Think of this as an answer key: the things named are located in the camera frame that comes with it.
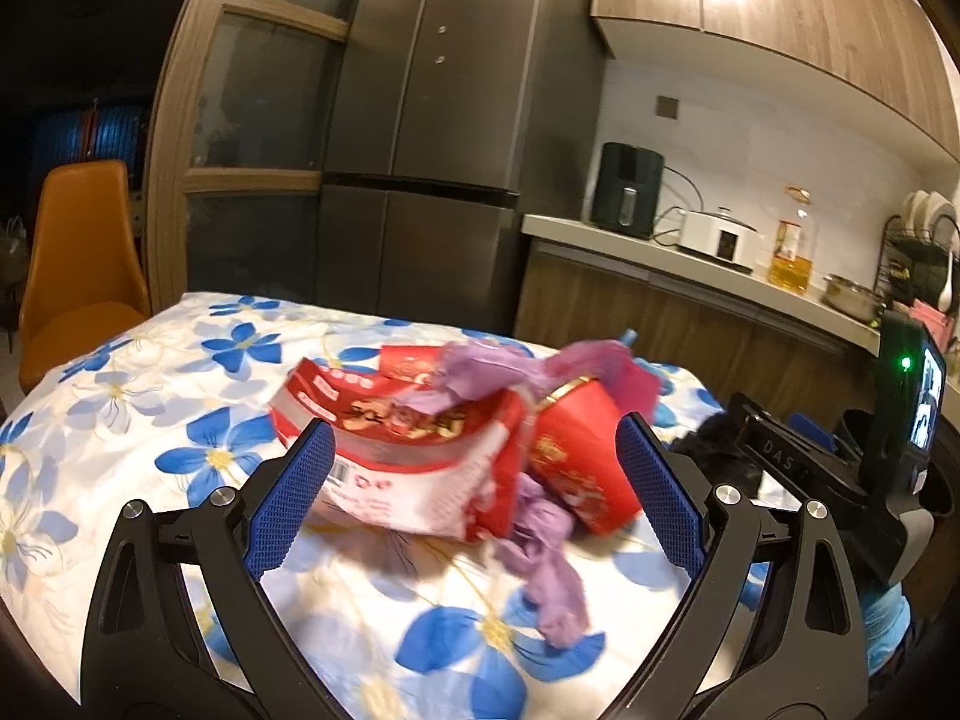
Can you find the blue glove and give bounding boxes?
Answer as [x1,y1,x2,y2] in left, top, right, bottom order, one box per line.
[605,340,679,429]
[859,583,911,676]

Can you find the red paper cup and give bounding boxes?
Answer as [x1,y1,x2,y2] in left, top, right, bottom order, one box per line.
[529,377,641,535]

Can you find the purple plastic bag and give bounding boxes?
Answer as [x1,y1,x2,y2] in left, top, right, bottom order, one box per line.
[397,338,637,650]

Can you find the red snack bag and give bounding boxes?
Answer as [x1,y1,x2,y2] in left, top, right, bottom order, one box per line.
[268,359,530,541]

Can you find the black plastic bag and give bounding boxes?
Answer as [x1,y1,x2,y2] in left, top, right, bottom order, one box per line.
[670,411,761,499]

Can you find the wooden lower cabinets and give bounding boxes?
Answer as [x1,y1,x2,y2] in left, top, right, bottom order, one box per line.
[514,239,923,427]

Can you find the wooden cabinets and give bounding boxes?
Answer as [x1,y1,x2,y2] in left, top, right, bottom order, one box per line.
[514,239,923,427]
[592,0,958,171]

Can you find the pink utensil holder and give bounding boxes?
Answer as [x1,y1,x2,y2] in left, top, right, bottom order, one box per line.
[910,299,955,353]

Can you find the cooking oil bottle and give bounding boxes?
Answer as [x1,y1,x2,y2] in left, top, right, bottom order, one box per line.
[766,185,817,294]

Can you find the black dish rack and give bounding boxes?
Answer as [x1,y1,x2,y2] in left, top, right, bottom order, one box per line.
[874,215,958,317]

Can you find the white rice cooker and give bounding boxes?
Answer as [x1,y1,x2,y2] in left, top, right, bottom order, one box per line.
[677,206,760,275]

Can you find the blue floral tablecloth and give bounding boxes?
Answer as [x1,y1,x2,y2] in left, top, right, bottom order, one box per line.
[0,291,775,720]

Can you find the black air fryer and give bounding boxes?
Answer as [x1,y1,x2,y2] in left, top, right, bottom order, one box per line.
[590,142,664,241]

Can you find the orange chair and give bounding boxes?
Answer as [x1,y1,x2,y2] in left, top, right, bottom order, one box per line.
[18,160,149,392]

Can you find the wooden upper cabinets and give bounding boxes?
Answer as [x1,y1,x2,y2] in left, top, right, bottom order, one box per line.
[592,0,958,171]

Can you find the dark grey refrigerator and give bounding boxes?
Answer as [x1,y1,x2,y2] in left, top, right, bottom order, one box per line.
[316,0,605,333]

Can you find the wooden glass door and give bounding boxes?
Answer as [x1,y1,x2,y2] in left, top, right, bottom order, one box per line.
[143,0,358,310]

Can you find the wall power socket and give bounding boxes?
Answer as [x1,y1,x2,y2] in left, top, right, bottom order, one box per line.
[656,96,680,121]

